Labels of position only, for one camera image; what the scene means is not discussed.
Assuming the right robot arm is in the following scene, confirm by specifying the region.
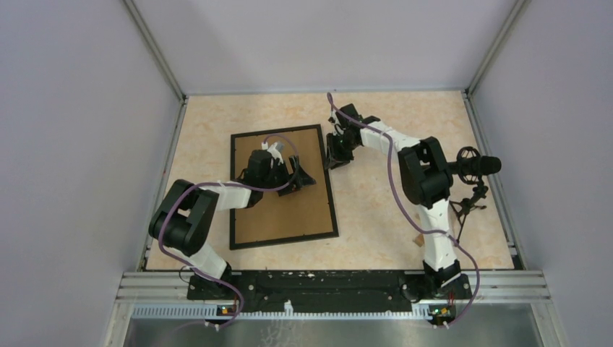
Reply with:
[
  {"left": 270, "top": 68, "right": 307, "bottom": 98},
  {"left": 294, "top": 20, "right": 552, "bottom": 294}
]
[{"left": 325, "top": 104, "right": 461, "bottom": 298}]

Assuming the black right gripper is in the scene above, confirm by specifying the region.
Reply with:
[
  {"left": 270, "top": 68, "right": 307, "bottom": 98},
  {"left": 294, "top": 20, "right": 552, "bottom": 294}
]
[{"left": 325, "top": 133, "right": 359, "bottom": 171}]

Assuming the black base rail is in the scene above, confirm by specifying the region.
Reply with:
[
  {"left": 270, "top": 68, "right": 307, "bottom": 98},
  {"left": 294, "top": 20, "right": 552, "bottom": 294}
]
[{"left": 187, "top": 270, "right": 473, "bottom": 313}]

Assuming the wooden frame stand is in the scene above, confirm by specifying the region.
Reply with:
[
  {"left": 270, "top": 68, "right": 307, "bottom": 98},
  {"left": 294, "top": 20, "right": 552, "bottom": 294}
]
[{"left": 413, "top": 234, "right": 424, "bottom": 247}]

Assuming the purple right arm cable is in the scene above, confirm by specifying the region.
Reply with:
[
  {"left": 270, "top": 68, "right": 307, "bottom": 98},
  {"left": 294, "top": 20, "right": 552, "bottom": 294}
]
[{"left": 326, "top": 92, "right": 481, "bottom": 327}]

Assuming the aluminium enclosure frame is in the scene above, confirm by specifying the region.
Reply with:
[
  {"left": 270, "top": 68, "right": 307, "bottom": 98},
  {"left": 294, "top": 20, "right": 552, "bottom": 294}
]
[{"left": 104, "top": 1, "right": 567, "bottom": 346}]

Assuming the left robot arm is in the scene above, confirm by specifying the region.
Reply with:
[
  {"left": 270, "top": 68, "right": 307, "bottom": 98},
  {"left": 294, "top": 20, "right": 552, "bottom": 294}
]
[{"left": 148, "top": 148, "right": 316, "bottom": 299}]

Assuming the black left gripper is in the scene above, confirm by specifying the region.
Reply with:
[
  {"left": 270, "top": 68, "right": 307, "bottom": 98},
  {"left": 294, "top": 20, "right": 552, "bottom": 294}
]
[{"left": 261, "top": 155, "right": 315, "bottom": 197}]

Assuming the black picture frame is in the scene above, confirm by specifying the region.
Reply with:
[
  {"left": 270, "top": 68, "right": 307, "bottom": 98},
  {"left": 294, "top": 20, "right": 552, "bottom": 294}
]
[{"left": 229, "top": 124, "right": 340, "bottom": 252}]

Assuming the brown frame backing board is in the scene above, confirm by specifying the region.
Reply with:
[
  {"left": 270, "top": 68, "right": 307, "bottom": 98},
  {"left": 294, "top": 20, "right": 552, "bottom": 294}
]
[{"left": 233, "top": 128, "right": 335, "bottom": 245}]

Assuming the black microphone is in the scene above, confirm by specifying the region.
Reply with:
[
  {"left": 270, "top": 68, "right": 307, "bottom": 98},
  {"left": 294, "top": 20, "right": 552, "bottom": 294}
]
[{"left": 450, "top": 146, "right": 502, "bottom": 241}]

